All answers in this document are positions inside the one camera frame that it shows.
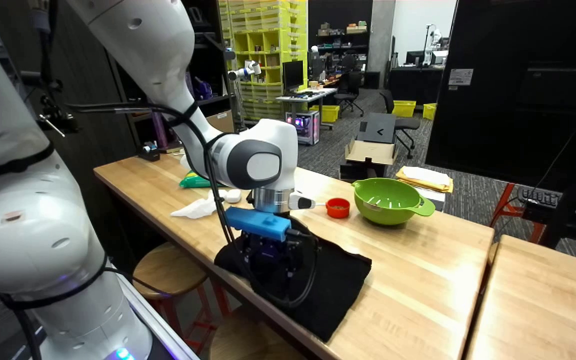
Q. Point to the open cardboard box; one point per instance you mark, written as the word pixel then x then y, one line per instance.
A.
pixel 370 152

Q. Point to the black cloth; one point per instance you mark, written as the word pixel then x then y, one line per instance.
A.
pixel 333 285

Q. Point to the crumpled white tissue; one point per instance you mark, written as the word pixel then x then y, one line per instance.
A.
pixel 195 209

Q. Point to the stack of yellow envelopes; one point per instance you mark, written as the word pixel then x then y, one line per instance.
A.
pixel 425 179

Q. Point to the black box with arrow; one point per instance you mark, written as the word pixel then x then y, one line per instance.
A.
pixel 378 127

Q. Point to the round wooden stool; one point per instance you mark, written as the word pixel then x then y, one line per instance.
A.
pixel 168 272
pixel 248 340

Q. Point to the black office chair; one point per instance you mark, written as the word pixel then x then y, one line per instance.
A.
pixel 350 87
pixel 405 122

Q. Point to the yellow shelf of bins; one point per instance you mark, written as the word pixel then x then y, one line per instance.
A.
pixel 268 30

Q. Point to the black monitor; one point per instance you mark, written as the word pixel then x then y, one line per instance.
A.
pixel 293 75

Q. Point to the small red cup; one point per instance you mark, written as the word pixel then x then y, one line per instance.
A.
pixel 338 209

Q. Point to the white and blue device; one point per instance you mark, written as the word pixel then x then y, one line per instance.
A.
pixel 248 70

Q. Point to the green colander bowl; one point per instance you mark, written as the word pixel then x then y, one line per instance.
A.
pixel 388 205

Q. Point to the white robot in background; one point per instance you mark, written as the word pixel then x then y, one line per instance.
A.
pixel 435 42

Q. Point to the large black screen panel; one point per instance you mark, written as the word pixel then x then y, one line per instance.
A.
pixel 513 85

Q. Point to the yellow plastic bin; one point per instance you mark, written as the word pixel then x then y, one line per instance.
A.
pixel 329 114
pixel 429 111
pixel 404 108

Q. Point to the black tape dispenser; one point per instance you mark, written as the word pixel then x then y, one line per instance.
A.
pixel 148 152

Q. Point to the brown cardboard box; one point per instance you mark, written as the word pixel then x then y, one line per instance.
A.
pixel 222 121

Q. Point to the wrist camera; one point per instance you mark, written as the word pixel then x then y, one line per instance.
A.
pixel 258 222

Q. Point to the black clamp on pole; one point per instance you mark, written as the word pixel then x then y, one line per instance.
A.
pixel 53 112

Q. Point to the red metal trestle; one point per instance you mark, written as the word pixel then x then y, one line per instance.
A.
pixel 503 205

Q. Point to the dark shelf with parts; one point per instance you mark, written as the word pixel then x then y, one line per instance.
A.
pixel 343 40

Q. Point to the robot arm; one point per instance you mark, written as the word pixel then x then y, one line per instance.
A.
pixel 33 235

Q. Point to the grey desk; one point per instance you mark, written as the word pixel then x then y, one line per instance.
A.
pixel 308 93

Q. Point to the lit computer tower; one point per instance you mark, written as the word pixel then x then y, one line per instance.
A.
pixel 303 127

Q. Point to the small white oval object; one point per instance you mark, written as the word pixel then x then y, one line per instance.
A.
pixel 233 196

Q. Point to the green packet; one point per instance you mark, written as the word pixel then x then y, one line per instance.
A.
pixel 193 181

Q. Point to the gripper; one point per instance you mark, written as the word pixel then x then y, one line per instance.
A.
pixel 268 255

